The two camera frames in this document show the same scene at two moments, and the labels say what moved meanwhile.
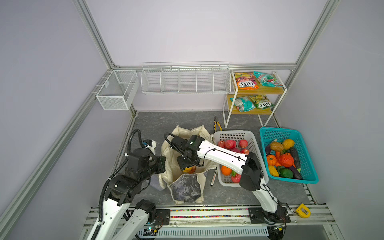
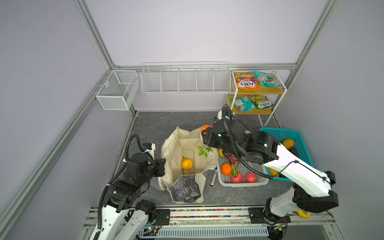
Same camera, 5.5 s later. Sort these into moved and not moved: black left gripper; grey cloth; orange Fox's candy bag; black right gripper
Moved: black right gripper
Not moved: grey cloth; black left gripper; orange Fox's candy bag
